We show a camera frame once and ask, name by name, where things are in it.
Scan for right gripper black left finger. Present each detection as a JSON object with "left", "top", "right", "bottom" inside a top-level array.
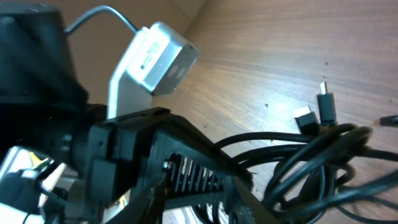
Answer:
[{"left": 107, "top": 177, "right": 167, "bottom": 224}]

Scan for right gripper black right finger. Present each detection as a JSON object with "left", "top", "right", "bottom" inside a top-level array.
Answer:
[{"left": 229, "top": 179, "right": 280, "bottom": 224}]

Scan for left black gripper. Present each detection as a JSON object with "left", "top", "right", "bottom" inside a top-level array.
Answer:
[{"left": 71, "top": 107, "right": 252, "bottom": 212}]

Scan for black USB cables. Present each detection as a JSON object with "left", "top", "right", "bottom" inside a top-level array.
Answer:
[{"left": 192, "top": 81, "right": 398, "bottom": 224}]

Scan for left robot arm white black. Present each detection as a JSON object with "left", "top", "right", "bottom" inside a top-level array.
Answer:
[{"left": 1, "top": 2, "right": 254, "bottom": 223}]

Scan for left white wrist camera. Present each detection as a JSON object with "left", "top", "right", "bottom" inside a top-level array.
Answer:
[{"left": 107, "top": 22, "right": 199, "bottom": 119}]

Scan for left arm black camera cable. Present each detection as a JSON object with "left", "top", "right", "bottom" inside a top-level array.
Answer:
[{"left": 64, "top": 5, "right": 139, "bottom": 35}]

